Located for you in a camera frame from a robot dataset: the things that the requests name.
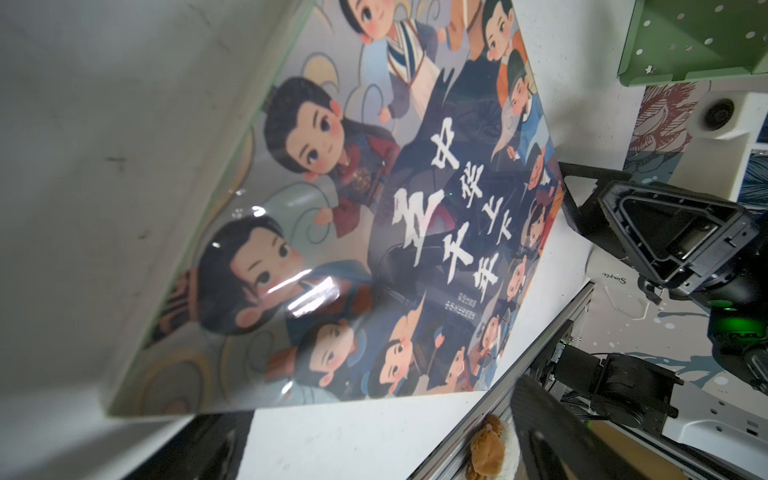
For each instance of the brown white plush toy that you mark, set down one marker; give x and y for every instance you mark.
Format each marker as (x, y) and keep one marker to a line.
(494, 451)

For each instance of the green two-tier wooden shelf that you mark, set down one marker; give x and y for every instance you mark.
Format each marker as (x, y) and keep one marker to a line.
(671, 41)

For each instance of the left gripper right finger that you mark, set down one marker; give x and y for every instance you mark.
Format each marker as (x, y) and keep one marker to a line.
(555, 445)

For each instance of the white ceramic mug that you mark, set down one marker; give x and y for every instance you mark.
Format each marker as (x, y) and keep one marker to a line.
(619, 282)

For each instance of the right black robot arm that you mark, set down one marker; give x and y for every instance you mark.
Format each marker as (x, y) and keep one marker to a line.
(670, 412)

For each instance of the illustrated Chinese history book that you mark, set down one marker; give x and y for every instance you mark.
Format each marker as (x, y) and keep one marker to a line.
(386, 211)

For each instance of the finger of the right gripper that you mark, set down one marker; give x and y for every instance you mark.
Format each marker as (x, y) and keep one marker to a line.
(669, 235)

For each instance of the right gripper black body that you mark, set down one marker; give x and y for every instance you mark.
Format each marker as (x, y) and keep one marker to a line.
(742, 281)

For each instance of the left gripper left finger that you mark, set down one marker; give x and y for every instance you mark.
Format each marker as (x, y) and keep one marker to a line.
(209, 447)

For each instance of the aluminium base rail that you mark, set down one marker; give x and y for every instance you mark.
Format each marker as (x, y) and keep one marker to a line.
(447, 460)

